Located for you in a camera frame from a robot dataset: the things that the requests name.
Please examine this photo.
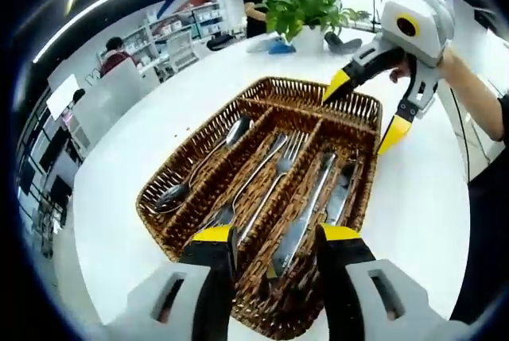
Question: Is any translucent white office chair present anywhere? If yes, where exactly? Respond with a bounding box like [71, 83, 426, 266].
[84, 56, 148, 119]

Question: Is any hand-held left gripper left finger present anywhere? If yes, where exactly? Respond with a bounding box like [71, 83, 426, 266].
[101, 225, 237, 341]

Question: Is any stainless steel spoon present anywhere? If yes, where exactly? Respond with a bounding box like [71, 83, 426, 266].
[153, 140, 231, 214]
[185, 116, 254, 191]

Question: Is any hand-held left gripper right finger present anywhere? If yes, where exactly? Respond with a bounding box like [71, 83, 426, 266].
[315, 223, 475, 341]

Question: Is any row of black monitors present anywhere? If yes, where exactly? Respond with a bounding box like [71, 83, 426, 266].
[39, 126, 83, 171]

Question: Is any dark grey gadget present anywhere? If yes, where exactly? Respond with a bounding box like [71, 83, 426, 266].
[324, 30, 363, 52]

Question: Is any white storage shelf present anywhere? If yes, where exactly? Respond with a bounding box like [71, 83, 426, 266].
[141, 0, 223, 46]

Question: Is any white display screen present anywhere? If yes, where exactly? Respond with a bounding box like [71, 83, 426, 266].
[46, 74, 81, 118]

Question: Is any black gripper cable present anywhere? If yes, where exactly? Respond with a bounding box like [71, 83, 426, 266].
[447, 78, 473, 183]

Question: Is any brown wicker utensil storage tray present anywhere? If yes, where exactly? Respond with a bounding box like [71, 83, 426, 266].
[135, 76, 383, 340]

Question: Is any small blue object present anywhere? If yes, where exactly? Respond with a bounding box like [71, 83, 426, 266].
[268, 37, 298, 56]

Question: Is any white mesh office chair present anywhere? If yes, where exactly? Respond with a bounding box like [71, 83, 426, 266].
[165, 30, 200, 72]

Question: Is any green potted plant white pot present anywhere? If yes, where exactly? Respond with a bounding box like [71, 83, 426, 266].
[256, 0, 371, 55]

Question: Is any person's right hand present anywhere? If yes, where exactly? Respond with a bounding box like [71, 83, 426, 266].
[388, 48, 465, 84]

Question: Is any person's black clothing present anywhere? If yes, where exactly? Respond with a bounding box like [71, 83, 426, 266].
[449, 94, 509, 324]

